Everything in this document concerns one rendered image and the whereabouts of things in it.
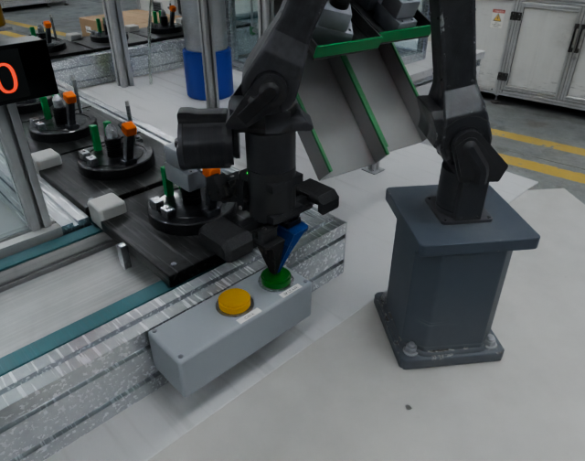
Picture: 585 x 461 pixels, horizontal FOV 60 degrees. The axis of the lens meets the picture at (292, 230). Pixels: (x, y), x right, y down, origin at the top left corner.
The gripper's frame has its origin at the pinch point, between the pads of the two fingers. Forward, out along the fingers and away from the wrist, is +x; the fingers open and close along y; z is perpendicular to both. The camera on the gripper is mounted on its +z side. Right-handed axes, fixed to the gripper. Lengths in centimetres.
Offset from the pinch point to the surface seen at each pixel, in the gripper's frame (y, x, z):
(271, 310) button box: 3.8, 5.4, -3.7
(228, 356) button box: 10.9, 8.4, -3.7
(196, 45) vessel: -56, -2, 98
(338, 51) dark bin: -26.1, -18.6, 13.3
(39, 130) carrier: 4, 1, 69
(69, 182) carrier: 8.4, 3.6, 45.7
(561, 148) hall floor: -325, 102, 66
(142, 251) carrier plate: 9.9, 3.7, 17.2
